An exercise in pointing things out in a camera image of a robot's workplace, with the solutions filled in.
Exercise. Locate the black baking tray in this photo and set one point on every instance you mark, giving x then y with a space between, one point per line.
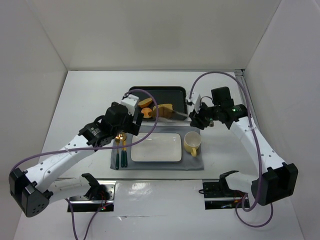
174 95

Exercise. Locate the large bread slice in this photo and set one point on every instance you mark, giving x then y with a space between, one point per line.
165 111

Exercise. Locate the orange muffin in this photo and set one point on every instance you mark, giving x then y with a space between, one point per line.
147 112

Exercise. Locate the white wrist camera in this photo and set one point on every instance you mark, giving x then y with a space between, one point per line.
130 101
193 99

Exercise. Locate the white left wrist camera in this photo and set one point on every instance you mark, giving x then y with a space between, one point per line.
130 101

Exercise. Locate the yellow mug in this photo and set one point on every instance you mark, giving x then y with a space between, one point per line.
192 141

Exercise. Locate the gold spoon green handle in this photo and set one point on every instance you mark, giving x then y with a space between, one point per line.
124 158

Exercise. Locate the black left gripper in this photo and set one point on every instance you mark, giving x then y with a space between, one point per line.
136 122

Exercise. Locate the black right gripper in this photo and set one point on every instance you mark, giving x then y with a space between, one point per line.
198 119

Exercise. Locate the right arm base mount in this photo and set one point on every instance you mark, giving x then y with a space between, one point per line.
218 196

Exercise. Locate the white rectangular plate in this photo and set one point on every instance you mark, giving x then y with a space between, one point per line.
158 148

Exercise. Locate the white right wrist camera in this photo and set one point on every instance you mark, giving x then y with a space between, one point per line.
193 99

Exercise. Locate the grey cloth placemat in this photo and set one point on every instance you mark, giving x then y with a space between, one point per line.
187 162

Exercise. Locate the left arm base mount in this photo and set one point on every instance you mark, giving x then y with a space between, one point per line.
100 195

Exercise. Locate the gold fork green handle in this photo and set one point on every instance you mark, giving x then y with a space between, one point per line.
117 160

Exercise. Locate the small bread slice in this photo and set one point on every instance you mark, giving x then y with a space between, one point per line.
145 103

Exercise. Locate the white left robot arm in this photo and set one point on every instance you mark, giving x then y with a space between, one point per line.
36 187

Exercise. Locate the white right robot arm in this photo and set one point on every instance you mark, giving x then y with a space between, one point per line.
276 179

